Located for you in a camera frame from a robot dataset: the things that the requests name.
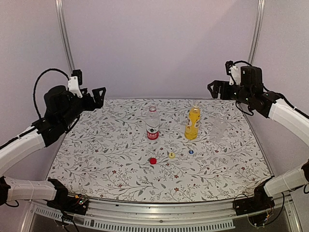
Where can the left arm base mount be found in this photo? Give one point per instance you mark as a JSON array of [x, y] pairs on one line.
[[70, 201]]

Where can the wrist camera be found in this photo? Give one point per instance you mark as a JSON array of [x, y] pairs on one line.
[[74, 83], [233, 72]]

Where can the floral patterned table mat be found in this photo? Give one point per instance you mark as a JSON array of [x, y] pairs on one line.
[[107, 154]]

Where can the yellow juice bottle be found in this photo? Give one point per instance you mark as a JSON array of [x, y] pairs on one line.
[[193, 122]]

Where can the yellow bottle cap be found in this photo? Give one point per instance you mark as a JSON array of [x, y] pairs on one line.
[[171, 155]]

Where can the red bottle cap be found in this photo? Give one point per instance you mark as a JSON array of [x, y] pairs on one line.
[[153, 161]]

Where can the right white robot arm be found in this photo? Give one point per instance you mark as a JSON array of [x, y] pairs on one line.
[[250, 90]]

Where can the left aluminium frame post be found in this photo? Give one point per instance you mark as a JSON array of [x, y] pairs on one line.
[[64, 34]]

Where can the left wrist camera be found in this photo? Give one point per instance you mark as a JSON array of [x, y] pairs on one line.
[[74, 83]]

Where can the red cap water bottle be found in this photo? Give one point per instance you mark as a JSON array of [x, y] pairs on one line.
[[152, 123]]

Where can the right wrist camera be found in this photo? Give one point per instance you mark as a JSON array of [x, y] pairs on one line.
[[233, 72]]

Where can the clear plastic bottle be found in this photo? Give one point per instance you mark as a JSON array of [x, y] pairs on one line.
[[219, 127]]

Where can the front aluminium rail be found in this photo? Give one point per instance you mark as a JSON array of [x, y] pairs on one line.
[[116, 216]]

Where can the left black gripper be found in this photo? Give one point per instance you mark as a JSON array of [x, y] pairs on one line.
[[98, 101]]

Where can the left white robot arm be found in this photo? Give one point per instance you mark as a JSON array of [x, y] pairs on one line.
[[63, 110]]

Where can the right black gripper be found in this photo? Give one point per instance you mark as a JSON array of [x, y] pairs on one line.
[[224, 95]]

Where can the right aluminium frame post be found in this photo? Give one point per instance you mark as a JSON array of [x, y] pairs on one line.
[[257, 30]]

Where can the aluminium frame post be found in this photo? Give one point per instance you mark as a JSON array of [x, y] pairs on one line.
[[257, 30], [64, 34]]

